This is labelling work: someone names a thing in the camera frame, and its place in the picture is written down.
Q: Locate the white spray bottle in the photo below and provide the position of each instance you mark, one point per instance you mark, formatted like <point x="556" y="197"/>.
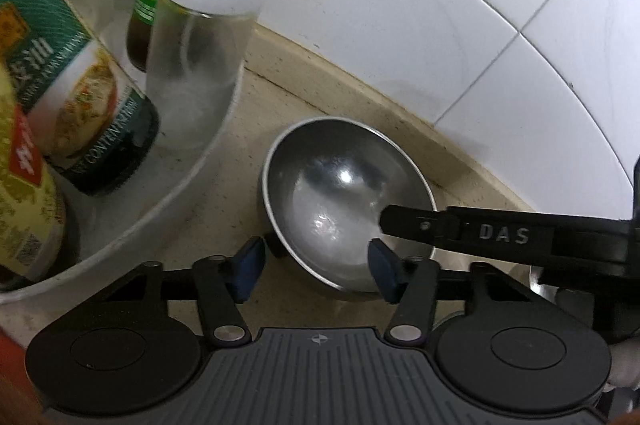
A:
<point x="200" y="70"/>

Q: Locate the stainless steel bowl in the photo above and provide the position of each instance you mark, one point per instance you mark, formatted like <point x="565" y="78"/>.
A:
<point x="340" y="195"/>

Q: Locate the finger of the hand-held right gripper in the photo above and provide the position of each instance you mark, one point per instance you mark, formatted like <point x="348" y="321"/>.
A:
<point x="500" y="234"/>

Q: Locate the person's right hand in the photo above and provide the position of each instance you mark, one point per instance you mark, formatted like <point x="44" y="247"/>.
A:
<point x="625" y="362"/>

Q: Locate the yellow-green jar red label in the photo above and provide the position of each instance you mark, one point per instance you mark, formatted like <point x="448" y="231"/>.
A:
<point x="25" y="205"/>

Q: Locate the white round tray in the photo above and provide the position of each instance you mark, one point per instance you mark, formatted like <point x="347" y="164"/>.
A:
<point x="165" y="185"/>

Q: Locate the dark jar green-white label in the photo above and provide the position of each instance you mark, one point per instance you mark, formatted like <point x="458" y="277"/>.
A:
<point x="85" y="95"/>

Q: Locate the red cloth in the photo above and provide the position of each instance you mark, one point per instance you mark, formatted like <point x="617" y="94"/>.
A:
<point x="10" y="370"/>

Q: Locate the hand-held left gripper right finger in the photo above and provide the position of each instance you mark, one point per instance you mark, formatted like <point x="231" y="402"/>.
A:
<point x="384" y="270"/>

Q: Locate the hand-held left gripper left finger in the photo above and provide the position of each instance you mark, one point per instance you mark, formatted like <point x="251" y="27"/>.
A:
<point x="248" y="266"/>

